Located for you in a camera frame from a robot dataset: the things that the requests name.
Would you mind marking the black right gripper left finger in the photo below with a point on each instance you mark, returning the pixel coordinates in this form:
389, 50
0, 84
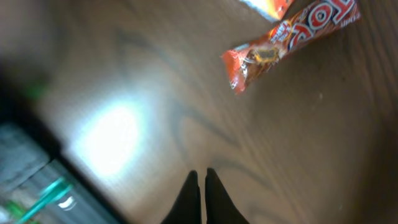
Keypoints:
187, 207

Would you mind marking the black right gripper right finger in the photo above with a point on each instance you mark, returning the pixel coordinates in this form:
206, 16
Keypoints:
220, 209

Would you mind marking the small orange snack packet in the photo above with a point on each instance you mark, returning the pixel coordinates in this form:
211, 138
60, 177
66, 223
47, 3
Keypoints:
272, 10

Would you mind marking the orange chocolate bar wrapper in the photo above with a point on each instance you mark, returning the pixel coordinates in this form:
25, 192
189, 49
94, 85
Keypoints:
246, 63

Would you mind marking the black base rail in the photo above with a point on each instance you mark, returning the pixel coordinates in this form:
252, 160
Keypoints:
38, 184

